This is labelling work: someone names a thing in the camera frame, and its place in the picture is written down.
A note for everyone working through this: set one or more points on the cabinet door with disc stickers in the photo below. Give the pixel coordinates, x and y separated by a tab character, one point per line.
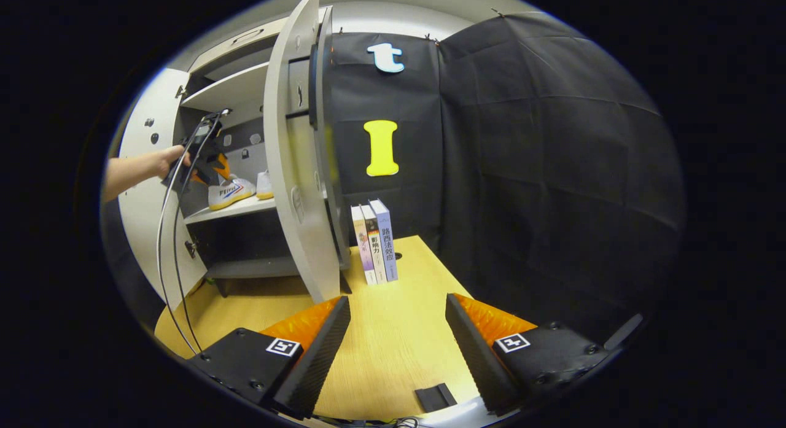
295	158

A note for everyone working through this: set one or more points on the black plastic block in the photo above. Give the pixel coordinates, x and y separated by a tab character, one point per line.
433	397

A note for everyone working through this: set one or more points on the blue book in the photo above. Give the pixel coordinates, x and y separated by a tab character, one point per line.
389	244

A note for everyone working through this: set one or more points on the white and grey shoe cabinet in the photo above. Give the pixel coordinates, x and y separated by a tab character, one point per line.
245	210

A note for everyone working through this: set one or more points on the white cabinet drawer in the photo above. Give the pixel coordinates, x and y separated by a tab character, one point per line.
233	53

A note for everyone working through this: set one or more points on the cabinet door with camera sticker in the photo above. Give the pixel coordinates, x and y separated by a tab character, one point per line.
138	231

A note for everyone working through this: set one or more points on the black backdrop cloth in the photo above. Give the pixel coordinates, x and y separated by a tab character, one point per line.
522	170

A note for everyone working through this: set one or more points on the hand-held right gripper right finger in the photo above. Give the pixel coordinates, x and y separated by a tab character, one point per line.
471	354

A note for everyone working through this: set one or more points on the white canvas shoe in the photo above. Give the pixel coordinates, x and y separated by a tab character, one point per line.
230	194
265	185

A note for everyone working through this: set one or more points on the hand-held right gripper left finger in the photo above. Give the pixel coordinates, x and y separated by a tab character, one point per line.
324	354

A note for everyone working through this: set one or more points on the white book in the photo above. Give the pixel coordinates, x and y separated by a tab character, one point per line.
376	250

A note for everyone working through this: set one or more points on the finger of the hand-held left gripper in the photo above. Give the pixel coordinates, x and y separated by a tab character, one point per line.
222	169
196	178

